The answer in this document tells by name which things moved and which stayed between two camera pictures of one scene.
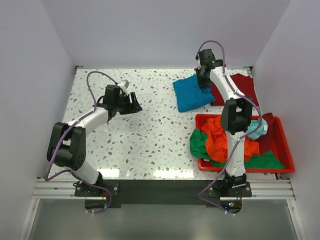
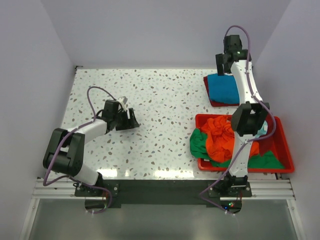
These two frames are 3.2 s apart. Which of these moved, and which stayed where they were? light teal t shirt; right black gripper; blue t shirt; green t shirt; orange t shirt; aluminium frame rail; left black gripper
Moved: blue t shirt; right black gripper; left black gripper
Stayed: green t shirt; light teal t shirt; aluminium frame rail; orange t shirt
